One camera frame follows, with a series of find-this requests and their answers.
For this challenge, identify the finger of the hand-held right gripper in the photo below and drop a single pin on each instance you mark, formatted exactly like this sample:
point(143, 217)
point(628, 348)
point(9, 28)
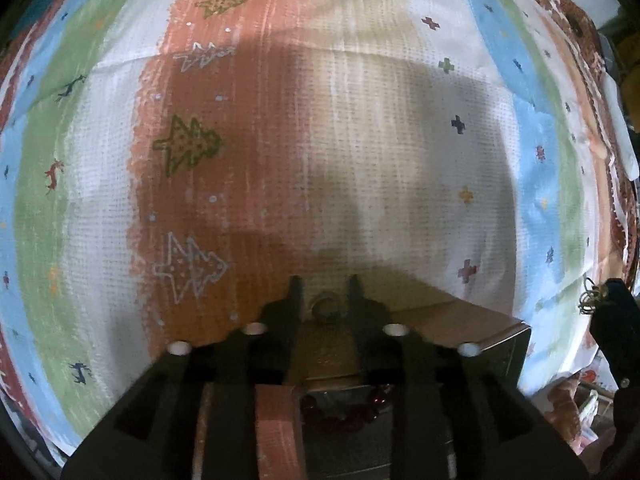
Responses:
point(612, 310)

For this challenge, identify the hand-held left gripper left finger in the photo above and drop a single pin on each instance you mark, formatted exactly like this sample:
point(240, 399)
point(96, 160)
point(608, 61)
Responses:
point(270, 330)

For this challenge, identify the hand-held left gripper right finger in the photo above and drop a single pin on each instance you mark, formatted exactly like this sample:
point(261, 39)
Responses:
point(375, 330)

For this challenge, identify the gold metal charm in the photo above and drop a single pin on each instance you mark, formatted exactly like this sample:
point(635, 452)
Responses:
point(590, 296)

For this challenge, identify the brown jewelry box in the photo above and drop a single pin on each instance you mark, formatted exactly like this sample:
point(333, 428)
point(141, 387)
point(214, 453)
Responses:
point(460, 325)

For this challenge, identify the white cloth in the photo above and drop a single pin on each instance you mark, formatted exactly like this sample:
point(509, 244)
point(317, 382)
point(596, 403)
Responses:
point(622, 130)

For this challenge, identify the striped printed blanket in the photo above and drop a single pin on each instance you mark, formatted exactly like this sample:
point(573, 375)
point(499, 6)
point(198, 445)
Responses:
point(350, 135)

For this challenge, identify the yellow fabric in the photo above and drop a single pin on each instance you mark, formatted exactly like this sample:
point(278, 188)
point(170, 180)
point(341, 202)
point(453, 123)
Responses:
point(629, 45)

